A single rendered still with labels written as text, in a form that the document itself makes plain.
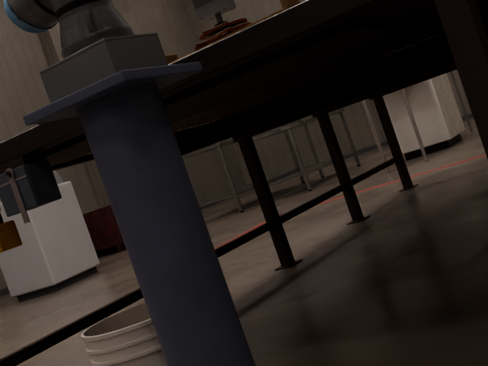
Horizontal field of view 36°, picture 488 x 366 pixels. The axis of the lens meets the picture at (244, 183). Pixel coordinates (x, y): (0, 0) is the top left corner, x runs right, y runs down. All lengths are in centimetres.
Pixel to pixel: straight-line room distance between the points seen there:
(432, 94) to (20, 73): 584
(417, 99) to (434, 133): 42
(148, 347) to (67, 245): 629
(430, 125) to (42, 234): 429
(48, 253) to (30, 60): 446
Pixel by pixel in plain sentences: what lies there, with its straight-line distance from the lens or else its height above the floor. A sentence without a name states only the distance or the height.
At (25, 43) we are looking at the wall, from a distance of 1171.
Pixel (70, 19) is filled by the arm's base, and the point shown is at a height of 102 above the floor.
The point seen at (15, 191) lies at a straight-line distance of 222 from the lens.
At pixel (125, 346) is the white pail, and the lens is 181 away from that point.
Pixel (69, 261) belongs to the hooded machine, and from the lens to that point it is 802.
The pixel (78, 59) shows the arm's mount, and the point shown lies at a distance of 153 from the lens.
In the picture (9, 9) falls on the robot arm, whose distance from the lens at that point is 174.
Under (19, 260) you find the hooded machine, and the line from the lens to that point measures 802.
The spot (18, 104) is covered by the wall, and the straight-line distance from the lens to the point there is 1116.
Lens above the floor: 65
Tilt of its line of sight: 2 degrees down
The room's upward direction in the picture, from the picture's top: 19 degrees counter-clockwise
